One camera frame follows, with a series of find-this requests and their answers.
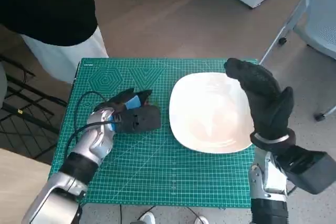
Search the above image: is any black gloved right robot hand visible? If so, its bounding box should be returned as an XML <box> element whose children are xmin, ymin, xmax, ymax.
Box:
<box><xmin>223</xmin><ymin>57</ymin><xmax>295</xmax><ymax>140</ymax></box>

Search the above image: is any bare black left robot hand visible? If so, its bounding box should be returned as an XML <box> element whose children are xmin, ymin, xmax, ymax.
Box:
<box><xmin>96</xmin><ymin>89</ymin><xmax>154</xmax><ymax>115</ymax></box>

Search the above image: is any white square plate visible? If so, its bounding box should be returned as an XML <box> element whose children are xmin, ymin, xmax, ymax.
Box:
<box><xmin>169</xmin><ymin>72</ymin><xmax>254</xmax><ymax>154</ymax></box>

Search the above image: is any green cutting mat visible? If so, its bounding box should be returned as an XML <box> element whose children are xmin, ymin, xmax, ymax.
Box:
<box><xmin>49</xmin><ymin>57</ymin><xmax>259</xmax><ymax>208</ymax></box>

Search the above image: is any light grey mesh chair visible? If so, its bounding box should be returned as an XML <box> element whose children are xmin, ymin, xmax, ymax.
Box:
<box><xmin>258</xmin><ymin>0</ymin><xmax>336</xmax><ymax>122</ymax></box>

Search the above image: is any grey rounded object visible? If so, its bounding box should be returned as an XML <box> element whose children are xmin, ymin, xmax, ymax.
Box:
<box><xmin>0</xmin><ymin>63</ymin><xmax>8</xmax><ymax>106</ymax></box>

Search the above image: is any person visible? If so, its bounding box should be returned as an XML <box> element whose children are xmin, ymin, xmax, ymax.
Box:
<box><xmin>0</xmin><ymin>0</ymin><xmax>109</xmax><ymax>84</ymax></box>

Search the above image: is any light wooden desk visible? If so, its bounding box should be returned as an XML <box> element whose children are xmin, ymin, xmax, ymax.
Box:
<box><xmin>0</xmin><ymin>147</ymin><xmax>52</xmax><ymax>224</ymax></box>

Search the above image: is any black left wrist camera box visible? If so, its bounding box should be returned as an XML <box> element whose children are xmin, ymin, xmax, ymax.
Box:
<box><xmin>114</xmin><ymin>105</ymin><xmax>162</xmax><ymax>134</ymax></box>

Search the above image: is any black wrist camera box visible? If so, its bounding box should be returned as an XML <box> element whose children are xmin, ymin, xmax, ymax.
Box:
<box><xmin>275</xmin><ymin>144</ymin><xmax>335</xmax><ymax>195</ymax></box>
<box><xmin>114</xmin><ymin>105</ymin><xmax>162</xmax><ymax>134</ymax></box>

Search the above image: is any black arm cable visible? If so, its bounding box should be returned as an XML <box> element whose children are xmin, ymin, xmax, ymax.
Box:
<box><xmin>65</xmin><ymin>91</ymin><xmax>116</xmax><ymax>154</ymax></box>

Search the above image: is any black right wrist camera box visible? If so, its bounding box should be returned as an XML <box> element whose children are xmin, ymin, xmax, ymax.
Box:
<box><xmin>275</xmin><ymin>144</ymin><xmax>335</xmax><ymax>195</ymax></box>

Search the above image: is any black wire rack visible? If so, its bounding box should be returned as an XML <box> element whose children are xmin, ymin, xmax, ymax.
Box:
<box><xmin>0</xmin><ymin>53</ymin><xmax>68</xmax><ymax>137</ymax></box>

